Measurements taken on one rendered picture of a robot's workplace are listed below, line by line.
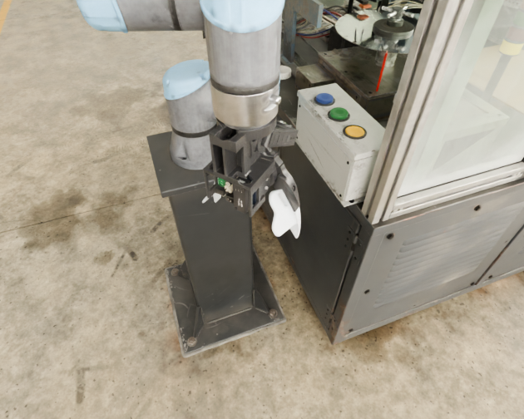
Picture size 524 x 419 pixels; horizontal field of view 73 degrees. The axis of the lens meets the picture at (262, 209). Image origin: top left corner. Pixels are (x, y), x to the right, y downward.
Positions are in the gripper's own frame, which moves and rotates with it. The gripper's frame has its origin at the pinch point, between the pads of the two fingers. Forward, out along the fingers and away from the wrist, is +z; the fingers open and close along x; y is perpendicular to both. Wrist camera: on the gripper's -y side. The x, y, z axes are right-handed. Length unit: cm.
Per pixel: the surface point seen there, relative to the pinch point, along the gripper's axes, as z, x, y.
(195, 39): 91, -210, -235
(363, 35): -4, -7, -70
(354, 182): 9.1, 8.8, -26.1
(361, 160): 3.0, 8.9, -26.3
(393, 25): -6, -2, -77
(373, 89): 6, 1, -62
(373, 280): 46, 20, -31
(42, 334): 91, -83, 25
